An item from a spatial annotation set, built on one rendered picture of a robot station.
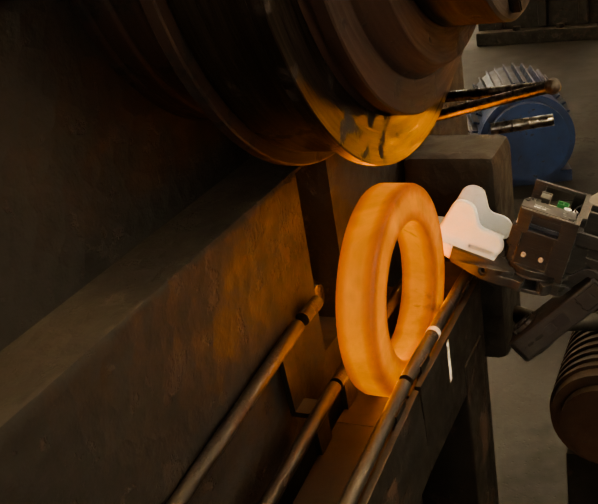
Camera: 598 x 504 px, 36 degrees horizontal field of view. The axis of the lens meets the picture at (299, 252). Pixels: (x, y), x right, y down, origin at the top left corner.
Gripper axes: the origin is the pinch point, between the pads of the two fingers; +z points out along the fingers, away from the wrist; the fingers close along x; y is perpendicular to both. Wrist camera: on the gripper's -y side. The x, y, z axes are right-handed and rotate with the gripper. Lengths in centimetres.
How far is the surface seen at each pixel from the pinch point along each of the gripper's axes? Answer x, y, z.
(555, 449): -65, -72, -21
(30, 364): 45.6, 9.4, 10.8
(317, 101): 29.8, 22.4, 2.2
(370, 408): 17.5, -8.6, -2.4
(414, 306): 8.1, -3.4, -2.3
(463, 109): 2.9, 14.2, -1.5
